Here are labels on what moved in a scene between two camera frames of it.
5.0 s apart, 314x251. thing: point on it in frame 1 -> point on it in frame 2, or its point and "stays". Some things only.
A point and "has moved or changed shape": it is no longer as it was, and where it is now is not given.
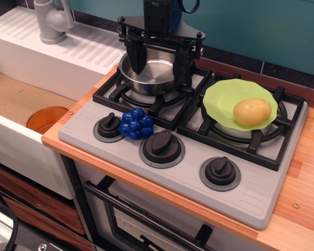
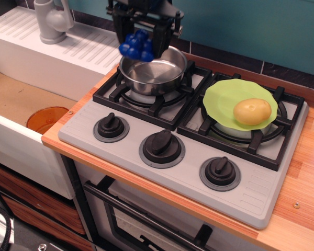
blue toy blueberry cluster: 136,125 has moved or changed shape
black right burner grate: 267,146 stays
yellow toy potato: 252,111 stays
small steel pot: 157,77 stays
